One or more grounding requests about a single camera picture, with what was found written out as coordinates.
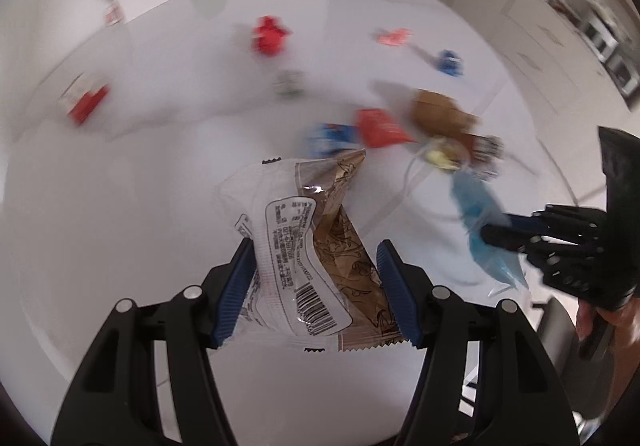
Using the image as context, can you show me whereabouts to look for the pink candy wrapper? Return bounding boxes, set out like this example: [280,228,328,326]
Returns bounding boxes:
[375,28,412,47]

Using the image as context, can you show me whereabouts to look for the clear wrapper with yellow candy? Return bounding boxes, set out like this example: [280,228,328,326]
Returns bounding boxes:
[407,138,471,172]

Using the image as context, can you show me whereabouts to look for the beige cabinets with drawers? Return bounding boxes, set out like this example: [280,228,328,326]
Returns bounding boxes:
[452,0,637,117]

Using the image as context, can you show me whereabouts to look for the red snack packet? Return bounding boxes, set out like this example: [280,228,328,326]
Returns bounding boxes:
[356,109,419,148]

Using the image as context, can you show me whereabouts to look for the small grey green wrapper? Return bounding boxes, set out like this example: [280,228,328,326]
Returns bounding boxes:
[274,70,305,97]

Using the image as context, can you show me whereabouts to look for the person's right hand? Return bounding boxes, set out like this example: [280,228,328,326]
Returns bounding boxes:
[575,298,640,379]

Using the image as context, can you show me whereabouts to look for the small blue wrapper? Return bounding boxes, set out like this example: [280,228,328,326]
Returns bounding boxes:
[434,50,464,76]

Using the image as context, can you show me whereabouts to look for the white and brown snack wrapper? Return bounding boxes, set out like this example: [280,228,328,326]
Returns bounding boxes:
[220,148,407,355]

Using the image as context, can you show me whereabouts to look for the built-in steel oven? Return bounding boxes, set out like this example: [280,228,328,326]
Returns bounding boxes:
[580,0,640,99]

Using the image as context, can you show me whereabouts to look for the blue plastic wrapper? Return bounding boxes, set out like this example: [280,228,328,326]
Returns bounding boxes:
[450,173,531,293]

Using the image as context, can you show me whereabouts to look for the brown paper wrapper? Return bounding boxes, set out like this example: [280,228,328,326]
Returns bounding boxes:
[411,90,483,139]

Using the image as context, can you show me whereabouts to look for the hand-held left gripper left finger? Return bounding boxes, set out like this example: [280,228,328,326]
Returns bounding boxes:
[50,237,258,446]

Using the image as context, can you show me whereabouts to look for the crumpled red wrapper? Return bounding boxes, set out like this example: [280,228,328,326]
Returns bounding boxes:
[251,16,292,56]

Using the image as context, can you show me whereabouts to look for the red and white box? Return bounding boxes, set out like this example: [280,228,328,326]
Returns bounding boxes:
[59,74,111,125]

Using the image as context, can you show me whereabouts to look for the blue and white wrapper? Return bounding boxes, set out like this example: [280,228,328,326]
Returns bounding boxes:
[306,123,361,157]

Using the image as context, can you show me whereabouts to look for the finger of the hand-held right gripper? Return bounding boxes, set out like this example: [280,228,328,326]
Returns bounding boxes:
[480,224,608,299]
[505,205,607,247]

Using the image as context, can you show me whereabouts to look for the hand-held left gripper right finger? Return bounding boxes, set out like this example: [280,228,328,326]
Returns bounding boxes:
[376,240,582,446]

